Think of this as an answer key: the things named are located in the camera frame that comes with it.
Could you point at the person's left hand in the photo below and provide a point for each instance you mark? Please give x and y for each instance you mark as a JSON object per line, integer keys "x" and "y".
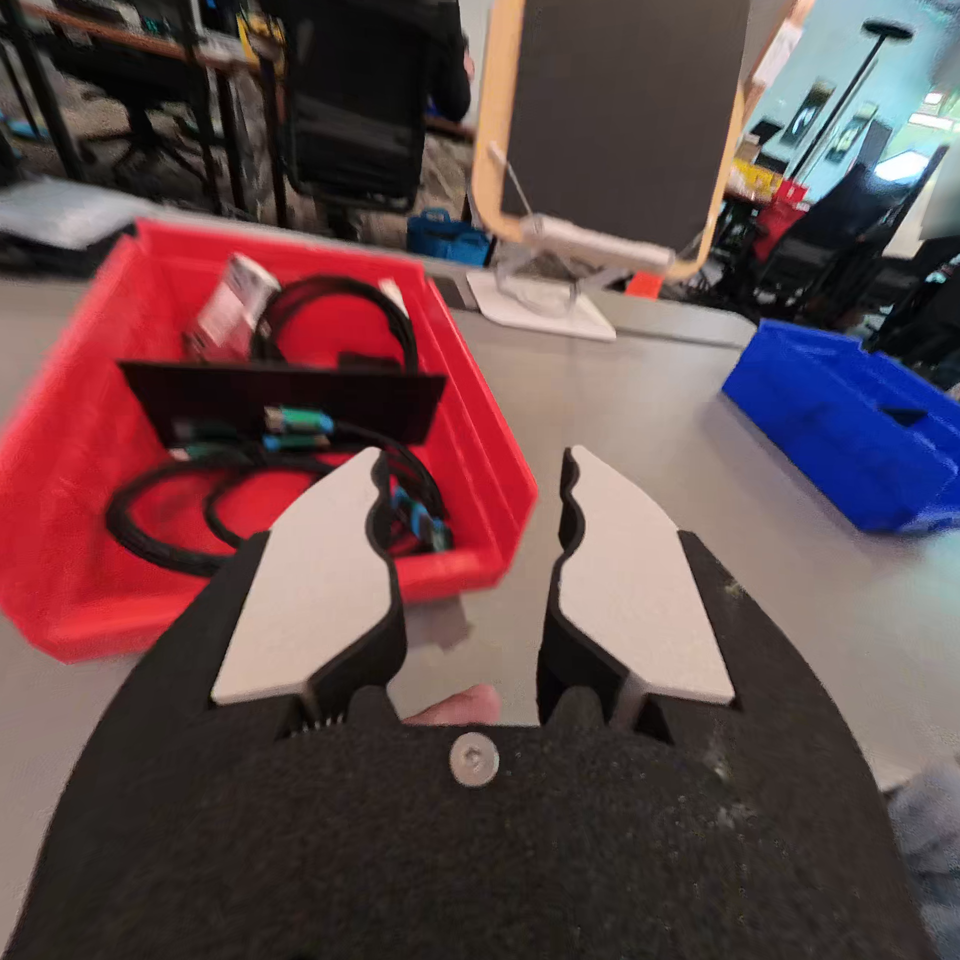
{"x": 457, "y": 705}

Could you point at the small yellow bin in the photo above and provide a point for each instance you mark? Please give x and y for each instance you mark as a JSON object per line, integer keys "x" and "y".
{"x": 757, "y": 180}

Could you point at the blue plastic bin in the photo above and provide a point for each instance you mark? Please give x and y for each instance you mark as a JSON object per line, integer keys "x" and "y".
{"x": 825, "y": 435}

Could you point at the red plastic bin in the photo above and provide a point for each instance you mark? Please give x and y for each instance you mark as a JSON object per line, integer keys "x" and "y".
{"x": 67, "y": 487}

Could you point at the person's denim legs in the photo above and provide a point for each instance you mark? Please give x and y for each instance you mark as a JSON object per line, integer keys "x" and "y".
{"x": 930, "y": 832}

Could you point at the red bag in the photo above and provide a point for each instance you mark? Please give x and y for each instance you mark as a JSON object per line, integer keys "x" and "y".
{"x": 780, "y": 225}

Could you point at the black divider of red bin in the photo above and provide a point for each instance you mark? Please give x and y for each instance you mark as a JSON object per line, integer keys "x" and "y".
{"x": 225, "y": 390}

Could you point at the blue bag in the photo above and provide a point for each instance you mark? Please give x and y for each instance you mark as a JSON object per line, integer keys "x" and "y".
{"x": 450, "y": 240}

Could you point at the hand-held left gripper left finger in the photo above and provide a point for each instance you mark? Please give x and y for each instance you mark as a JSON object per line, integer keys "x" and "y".
{"x": 307, "y": 592}

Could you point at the wood-framed dark board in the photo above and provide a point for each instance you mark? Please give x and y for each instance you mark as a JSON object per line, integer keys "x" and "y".
{"x": 615, "y": 112}

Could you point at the black floor lamp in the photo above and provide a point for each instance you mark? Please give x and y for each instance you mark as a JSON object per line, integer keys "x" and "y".
{"x": 885, "y": 30}

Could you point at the black divider of blue bin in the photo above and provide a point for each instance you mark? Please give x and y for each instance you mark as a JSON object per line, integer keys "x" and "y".
{"x": 900, "y": 416}

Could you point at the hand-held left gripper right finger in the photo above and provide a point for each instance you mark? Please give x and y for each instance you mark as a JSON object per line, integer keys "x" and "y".
{"x": 645, "y": 592}

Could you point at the black office chair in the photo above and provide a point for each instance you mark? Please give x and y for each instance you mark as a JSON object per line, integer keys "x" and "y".
{"x": 360, "y": 112}

